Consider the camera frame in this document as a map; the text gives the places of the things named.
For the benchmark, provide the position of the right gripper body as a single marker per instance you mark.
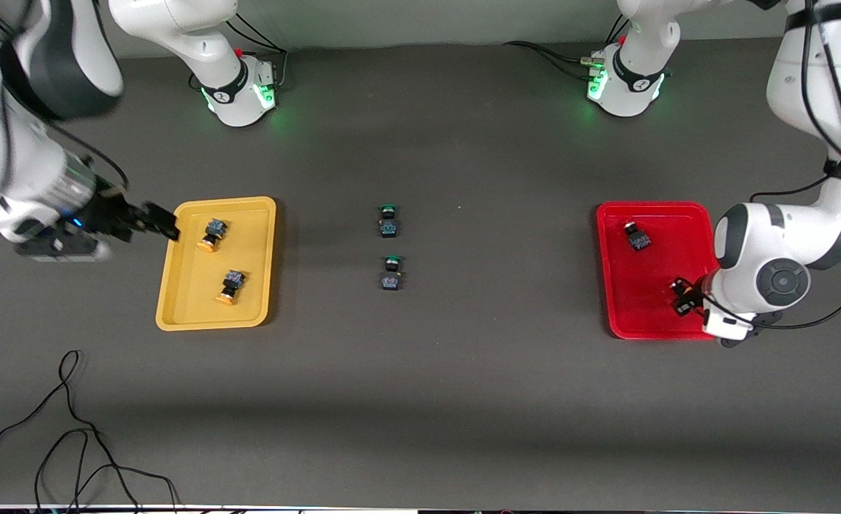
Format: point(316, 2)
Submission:
point(111, 215)

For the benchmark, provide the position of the yellow push button switch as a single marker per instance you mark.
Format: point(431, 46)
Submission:
point(232, 285)
point(213, 234)

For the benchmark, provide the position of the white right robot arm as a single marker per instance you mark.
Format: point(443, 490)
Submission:
point(21, 143)

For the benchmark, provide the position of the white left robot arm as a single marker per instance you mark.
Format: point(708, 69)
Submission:
point(756, 250)

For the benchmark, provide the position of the red plastic tray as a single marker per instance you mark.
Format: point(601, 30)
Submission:
point(635, 300)

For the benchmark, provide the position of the yellow plastic tray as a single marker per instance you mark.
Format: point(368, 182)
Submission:
point(185, 307)

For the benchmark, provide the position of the dark grey table mat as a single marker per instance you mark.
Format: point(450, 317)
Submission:
point(463, 392)

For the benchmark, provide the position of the green push button switch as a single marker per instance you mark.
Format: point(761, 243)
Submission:
point(388, 221)
point(390, 275)

